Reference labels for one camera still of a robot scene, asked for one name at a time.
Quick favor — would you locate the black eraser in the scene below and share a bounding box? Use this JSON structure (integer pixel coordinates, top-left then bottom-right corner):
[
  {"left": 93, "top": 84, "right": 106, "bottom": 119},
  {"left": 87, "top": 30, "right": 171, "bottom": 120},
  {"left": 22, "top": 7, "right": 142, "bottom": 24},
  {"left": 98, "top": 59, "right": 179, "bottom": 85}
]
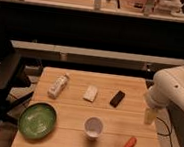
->
[{"left": 110, "top": 91, "right": 125, "bottom": 107}]

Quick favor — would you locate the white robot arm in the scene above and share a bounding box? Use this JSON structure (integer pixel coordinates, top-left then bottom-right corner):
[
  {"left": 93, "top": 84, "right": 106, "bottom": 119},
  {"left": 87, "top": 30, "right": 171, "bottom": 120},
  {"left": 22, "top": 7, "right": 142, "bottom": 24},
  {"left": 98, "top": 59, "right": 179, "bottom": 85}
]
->
[{"left": 144, "top": 65, "right": 184, "bottom": 124}]

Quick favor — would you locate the white sponge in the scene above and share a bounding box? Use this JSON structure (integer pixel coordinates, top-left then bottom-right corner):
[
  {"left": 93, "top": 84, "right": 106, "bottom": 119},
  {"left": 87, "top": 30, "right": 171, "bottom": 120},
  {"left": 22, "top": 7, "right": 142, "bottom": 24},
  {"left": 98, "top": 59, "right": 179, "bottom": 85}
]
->
[{"left": 83, "top": 85, "right": 98, "bottom": 102}]

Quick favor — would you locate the white cup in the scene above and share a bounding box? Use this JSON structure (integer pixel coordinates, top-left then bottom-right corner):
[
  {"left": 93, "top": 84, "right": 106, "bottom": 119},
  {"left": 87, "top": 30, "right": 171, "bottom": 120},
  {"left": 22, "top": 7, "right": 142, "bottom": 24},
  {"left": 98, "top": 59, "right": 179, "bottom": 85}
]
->
[{"left": 84, "top": 117, "right": 103, "bottom": 141}]

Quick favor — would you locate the white plastic bottle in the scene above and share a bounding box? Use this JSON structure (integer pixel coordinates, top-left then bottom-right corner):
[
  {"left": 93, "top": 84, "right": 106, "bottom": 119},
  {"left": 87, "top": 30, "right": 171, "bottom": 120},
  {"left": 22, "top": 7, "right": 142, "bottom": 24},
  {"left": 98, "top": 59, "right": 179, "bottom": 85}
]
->
[{"left": 48, "top": 73, "right": 70, "bottom": 99}]

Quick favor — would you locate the green plate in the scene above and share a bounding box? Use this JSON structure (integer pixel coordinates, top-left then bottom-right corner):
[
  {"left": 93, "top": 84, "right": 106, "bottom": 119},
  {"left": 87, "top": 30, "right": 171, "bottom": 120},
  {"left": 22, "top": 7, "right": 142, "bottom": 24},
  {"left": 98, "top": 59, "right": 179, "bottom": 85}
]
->
[{"left": 18, "top": 102, "right": 57, "bottom": 140}]

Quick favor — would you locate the black office chair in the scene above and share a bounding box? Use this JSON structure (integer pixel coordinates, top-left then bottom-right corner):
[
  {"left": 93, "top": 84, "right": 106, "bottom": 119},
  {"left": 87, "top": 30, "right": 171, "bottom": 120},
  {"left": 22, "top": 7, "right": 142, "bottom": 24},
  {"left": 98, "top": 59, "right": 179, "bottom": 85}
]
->
[{"left": 0, "top": 36, "right": 41, "bottom": 147}]

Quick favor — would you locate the black cable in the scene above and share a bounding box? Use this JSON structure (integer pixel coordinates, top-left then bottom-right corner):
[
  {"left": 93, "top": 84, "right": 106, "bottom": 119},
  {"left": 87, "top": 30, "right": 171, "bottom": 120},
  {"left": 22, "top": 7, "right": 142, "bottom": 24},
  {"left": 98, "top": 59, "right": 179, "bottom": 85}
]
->
[{"left": 152, "top": 116, "right": 184, "bottom": 147}]

